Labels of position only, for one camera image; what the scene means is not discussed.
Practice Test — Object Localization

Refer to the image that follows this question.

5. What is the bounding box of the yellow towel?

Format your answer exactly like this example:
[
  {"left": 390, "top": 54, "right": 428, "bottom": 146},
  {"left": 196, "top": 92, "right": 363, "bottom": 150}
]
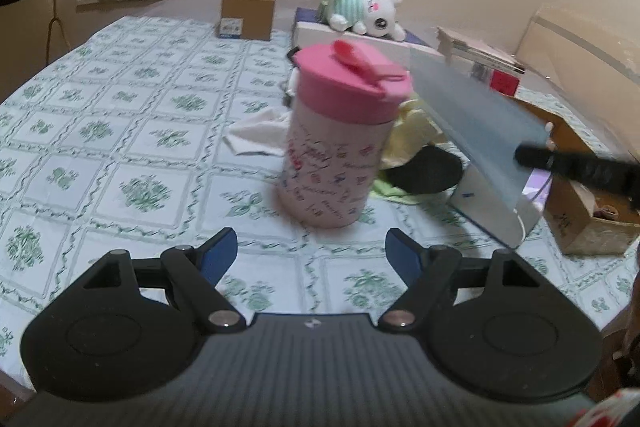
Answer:
[{"left": 380, "top": 99, "right": 443, "bottom": 170}]

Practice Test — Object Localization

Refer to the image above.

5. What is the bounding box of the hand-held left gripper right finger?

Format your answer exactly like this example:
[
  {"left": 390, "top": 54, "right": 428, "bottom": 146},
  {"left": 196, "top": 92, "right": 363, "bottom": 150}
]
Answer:
[{"left": 377, "top": 228, "right": 556, "bottom": 332}]

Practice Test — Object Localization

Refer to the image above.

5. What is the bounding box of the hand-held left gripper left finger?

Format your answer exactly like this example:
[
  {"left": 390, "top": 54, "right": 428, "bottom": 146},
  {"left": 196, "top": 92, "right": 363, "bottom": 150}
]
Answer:
[{"left": 65, "top": 227, "right": 247, "bottom": 333}]

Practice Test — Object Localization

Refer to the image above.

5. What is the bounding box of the lavender tissue box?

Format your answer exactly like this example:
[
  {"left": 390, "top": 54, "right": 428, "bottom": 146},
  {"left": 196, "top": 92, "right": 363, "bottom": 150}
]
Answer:
[{"left": 409, "top": 49, "right": 551, "bottom": 250}]

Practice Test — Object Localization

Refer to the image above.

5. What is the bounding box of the green floral bedsheet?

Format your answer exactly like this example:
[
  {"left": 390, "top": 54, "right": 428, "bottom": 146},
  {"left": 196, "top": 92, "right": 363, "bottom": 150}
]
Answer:
[{"left": 0, "top": 14, "right": 640, "bottom": 388}]

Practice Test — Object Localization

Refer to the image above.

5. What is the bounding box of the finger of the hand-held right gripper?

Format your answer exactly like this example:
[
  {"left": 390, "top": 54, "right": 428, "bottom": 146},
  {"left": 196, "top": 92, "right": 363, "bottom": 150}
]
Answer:
[{"left": 515, "top": 144, "right": 640, "bottom": 208}]

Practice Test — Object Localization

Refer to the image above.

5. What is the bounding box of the small closed cardboard box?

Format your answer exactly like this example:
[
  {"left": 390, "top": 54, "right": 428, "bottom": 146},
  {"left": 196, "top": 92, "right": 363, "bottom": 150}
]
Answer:
[{"left": 220, "top": 0, "right": 276, "bottom": 42}]

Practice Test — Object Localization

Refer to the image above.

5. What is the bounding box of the pink lid printed tumbler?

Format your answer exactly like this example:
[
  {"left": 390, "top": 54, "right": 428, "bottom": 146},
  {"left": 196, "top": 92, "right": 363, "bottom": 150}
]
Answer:
[{"left": 277, "top": 39, "right": 413, "bottom": 230}]

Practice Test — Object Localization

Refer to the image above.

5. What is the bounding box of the pink cover book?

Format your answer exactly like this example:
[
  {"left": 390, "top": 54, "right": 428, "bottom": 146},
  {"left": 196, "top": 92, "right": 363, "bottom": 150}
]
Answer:
[{"left": 435, "top": 26, "right": 526, "bottom": 72}]

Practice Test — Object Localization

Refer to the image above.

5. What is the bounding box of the green cloth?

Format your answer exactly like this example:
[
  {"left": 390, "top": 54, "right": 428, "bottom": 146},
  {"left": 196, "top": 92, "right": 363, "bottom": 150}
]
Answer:
[{"left": 374, "top": 177, "right": 418, "bottom": 204}]

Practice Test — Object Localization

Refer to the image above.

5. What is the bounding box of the flat white blue box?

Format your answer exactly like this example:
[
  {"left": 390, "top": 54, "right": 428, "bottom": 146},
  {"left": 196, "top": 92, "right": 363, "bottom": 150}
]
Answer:
[{"left": 292, "top": 7, "right": 446, "bottom": 72}]

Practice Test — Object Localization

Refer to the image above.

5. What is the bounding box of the red patterned clothing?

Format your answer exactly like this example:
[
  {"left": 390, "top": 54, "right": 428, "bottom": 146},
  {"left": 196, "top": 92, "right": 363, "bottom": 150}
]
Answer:
[{"left": 570, "top": 387, "right": 640, "bottom": 427}]

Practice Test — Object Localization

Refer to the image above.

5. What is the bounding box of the flat white cloth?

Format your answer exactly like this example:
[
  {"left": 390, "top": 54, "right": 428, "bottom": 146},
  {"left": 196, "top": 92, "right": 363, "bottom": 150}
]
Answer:
[{"left": 222, "top": 107, "right": 292, "bottom": 156}]

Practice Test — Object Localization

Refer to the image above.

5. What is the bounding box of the plastic wrapped headboard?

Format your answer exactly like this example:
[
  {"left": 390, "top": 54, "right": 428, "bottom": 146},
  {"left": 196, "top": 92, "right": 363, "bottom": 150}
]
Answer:
[{"left": 515, "top": 4, "right": 640, "bottom": 85}]

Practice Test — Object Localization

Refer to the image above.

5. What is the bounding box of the round black cloth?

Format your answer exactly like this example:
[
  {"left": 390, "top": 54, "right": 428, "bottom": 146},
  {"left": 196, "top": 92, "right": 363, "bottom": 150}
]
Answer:
[{"left": 385, "top": 146, "right": 464, "bottom": 196}]

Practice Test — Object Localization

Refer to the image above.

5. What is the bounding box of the white plush toy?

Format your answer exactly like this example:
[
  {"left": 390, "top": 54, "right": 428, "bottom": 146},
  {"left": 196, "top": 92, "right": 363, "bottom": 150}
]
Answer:
[{"left": 317, "top": 0, "right": 407, "bottom": 42}]

